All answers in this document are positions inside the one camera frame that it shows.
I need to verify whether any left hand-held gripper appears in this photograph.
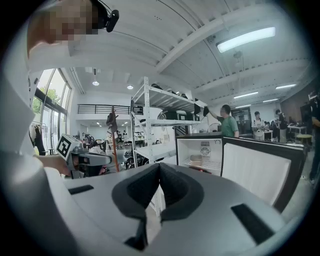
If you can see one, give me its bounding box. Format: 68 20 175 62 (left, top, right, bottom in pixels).
56 133 113 180

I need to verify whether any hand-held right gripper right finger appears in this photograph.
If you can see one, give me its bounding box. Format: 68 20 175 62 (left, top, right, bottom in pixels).
148 162 291 256

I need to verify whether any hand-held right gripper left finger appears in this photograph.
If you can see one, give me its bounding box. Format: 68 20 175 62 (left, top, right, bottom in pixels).
61 162 161 256

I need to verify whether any black mini fridge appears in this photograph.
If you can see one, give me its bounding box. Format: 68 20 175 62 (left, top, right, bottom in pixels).
174 132 308 214

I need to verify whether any person's left forearm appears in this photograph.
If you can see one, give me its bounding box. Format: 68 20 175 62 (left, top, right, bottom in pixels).
33 154 72 177

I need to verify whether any red-brown wooden coat stand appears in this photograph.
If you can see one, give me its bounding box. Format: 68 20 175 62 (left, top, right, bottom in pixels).
105 104 121 173

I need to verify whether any black mezzanine railing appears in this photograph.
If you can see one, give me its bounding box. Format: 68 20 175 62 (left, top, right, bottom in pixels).
77 103 144 115

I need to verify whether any white metal shelving rack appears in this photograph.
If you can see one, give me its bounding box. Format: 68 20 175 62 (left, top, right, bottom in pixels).
129 76 209 217

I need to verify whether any person's white shirt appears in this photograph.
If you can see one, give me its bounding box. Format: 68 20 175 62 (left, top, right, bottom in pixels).
0 37 85 256

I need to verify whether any round wooden stool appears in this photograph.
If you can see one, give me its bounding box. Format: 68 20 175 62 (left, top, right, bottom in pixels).
295 133 313 151

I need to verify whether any person's head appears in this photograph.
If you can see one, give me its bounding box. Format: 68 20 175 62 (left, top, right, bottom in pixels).
26 0 106 60

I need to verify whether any long ceiling light panel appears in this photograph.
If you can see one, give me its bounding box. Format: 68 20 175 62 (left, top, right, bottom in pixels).
216 26 276 54

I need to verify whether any clothes rail with garments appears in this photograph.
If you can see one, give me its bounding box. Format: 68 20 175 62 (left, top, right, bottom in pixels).
28 121 50 156

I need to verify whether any black head-worn camera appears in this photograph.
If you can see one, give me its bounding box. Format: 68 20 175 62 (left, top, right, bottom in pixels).
96 0 120 33

